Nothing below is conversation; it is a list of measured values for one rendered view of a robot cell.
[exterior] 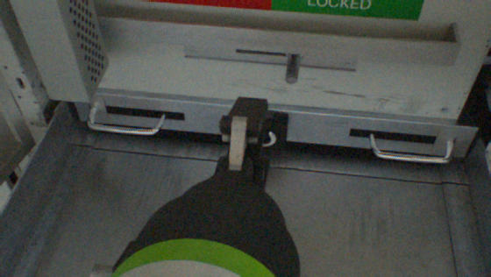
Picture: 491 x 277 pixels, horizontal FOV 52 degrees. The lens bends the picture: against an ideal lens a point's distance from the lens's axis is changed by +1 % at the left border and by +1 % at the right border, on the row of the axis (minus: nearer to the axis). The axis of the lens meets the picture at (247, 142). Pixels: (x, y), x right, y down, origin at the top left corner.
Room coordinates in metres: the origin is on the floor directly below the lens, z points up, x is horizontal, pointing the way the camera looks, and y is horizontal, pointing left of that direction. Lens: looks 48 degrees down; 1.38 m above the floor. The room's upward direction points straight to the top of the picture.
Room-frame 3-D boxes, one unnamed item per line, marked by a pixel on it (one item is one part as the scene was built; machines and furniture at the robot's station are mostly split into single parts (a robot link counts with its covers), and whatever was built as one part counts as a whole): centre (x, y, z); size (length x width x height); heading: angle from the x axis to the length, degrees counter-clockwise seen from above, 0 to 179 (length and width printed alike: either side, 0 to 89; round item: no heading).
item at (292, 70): (0.45, -0.05, 1.02); 0.06 x 0.02 x 0.04; 173
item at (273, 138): (0.46, -0.02, 0.90); 0.06 x 0.03 x 0.05; 83
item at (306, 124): (0.49, -0.03, 0.89); 0.54 x 0.05 x 0.06; 83
